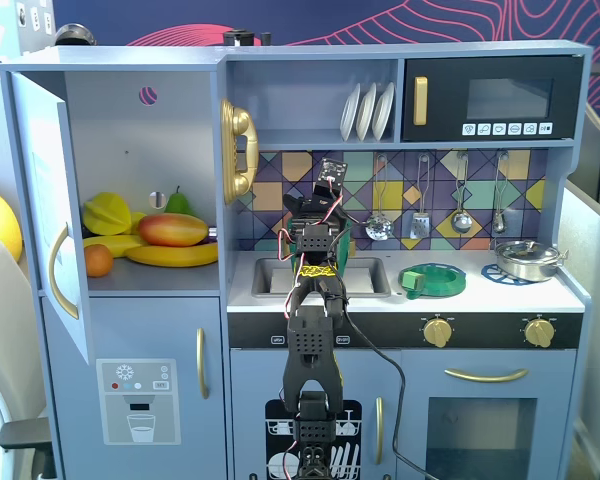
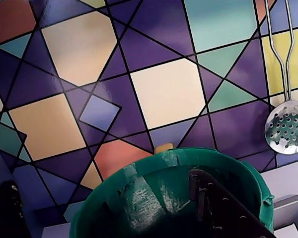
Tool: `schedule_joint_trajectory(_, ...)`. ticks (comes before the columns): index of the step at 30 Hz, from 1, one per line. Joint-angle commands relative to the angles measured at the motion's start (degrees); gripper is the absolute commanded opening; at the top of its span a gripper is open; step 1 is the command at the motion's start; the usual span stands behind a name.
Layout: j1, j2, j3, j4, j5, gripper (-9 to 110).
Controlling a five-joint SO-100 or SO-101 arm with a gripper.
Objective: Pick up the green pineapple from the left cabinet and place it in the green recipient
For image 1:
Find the narrow black cylinder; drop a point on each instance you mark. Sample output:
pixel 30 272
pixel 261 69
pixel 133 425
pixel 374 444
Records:
pixel 266 39

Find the grey toy sink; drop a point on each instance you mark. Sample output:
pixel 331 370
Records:
pixel 262 280

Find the gold toy telephone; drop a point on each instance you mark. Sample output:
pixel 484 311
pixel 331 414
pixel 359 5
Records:
pixel 240 125

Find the blue toy kitchen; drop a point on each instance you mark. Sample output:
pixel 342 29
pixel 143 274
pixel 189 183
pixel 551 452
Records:
pixel 130 325

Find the red yellow toy mango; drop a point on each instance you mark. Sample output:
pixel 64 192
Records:
pixel 172 230

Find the wide black cylinder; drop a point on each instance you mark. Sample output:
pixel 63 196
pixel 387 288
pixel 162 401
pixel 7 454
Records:
pixel 238 38

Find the white toy plate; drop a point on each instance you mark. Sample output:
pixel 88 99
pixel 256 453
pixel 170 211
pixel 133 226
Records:
pixel 384 110
pixel 365 115
pixel 349 115

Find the chrome round object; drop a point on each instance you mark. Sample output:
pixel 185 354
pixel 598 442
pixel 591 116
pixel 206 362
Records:
pixel 75 34

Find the steel skimmer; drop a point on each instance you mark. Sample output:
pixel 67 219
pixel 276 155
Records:
pixel 380 227

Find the toy orange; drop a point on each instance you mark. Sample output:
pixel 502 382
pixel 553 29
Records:
pixel 98 260

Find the yellow toy starfruit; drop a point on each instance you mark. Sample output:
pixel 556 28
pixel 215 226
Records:
pixel 107 212

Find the white office chair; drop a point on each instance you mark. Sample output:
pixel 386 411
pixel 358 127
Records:
pixel 0 325

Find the blue round trivet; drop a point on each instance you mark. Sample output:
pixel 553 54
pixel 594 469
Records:
pixel 492 274

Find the black microwave door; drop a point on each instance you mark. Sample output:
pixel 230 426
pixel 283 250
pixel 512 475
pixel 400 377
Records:
pixel 445 100

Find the large yellow toy banana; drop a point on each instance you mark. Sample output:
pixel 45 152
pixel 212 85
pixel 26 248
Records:
pixel 175 256

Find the steel slotted spatula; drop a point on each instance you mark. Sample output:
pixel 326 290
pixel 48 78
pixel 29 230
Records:
pixel 419 226

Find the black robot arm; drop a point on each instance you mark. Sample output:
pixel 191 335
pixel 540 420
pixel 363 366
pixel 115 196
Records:
pixel 310 345

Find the gold stove knob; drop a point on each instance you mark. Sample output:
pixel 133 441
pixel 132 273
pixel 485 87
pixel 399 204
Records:
pixel 437 332
pixel 539 332

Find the steel spoon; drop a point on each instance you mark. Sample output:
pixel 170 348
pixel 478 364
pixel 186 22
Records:
pixel 499 222

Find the steel ladle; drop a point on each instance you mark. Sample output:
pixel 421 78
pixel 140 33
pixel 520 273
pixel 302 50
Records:
pixel 461 222

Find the blue cabinet door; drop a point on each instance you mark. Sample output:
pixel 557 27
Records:
pixel 35 200

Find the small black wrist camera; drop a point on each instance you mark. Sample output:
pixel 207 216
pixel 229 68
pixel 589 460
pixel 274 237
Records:
pixel 332 170

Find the green cube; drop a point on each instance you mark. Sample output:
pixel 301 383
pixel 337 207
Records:
pixel 413 280

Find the grey office partition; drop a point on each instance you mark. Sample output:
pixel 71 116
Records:
pixel 597 300

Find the steel pot with lid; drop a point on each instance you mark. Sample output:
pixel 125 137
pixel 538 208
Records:
pixel 527 260

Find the green toy pear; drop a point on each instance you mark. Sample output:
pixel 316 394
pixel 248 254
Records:
pixel 177 204

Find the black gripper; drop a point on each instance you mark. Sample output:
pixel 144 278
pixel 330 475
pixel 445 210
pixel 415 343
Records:
pixel 300 206

